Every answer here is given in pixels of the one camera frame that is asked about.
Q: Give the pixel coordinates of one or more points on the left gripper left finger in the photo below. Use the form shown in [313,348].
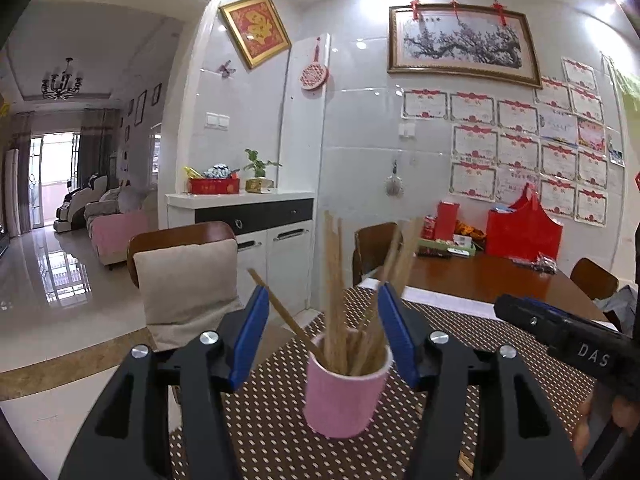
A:
[125,435]

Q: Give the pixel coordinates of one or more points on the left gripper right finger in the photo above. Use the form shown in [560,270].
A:
[519,435]

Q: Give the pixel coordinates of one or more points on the crossing wooden chopstick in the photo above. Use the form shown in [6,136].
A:
[404,261]

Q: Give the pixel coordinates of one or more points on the pink cylindrical utensil cup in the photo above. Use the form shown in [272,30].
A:
[339,406]

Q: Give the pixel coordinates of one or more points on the person right hand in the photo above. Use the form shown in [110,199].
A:
[600,407]

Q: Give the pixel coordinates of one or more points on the grey jacket on chair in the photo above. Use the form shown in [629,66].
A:
[620,309]

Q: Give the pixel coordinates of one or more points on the brown chair right side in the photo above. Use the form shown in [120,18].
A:
[593,280]

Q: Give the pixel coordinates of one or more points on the plastic snack bag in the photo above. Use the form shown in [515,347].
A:
[545,264]

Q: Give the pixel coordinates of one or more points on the red paper gift bag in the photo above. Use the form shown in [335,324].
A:
[523,230]

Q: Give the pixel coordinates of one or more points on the wooden chair with cushion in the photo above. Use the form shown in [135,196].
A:
[195,234]

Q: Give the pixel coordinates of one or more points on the pink covered sofa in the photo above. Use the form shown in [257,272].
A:
[118,216]

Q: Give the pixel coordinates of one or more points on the green tray on table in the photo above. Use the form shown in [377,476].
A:
[438,248]

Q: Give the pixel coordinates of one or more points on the red box on table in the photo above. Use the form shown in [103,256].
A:
[446,220]

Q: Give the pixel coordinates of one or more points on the red soda can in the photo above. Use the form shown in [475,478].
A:
[428,228]

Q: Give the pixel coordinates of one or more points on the white massage chair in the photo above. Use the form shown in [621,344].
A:
[71,214]

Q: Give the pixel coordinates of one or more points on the brown wooden chair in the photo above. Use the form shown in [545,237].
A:
[371,246]

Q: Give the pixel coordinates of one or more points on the white black sideboard cabinet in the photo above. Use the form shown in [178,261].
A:
[275,234]

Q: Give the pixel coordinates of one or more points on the red gift box on cabinet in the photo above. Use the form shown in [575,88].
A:
[206,186]

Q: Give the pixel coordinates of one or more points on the small potted green plant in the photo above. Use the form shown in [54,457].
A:
[259,183]

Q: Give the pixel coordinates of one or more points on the plum blossom framed painting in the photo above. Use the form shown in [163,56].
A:
[462,40]

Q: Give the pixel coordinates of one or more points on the black chandelier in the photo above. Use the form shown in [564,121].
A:
[61,85]

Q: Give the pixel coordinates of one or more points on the red round hanging ornament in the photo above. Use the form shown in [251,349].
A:
[315,74]

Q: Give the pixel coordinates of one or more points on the award certificate on wall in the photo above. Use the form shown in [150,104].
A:
[424,104]
[472,107]
[517,116]

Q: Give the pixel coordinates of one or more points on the hanging silver wall ornament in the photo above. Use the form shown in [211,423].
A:
[393,184]

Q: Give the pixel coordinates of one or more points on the white wall switch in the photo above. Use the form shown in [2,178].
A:
[217,121]

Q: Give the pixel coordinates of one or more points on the red gold diamond frame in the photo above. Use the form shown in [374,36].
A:
[256,29]

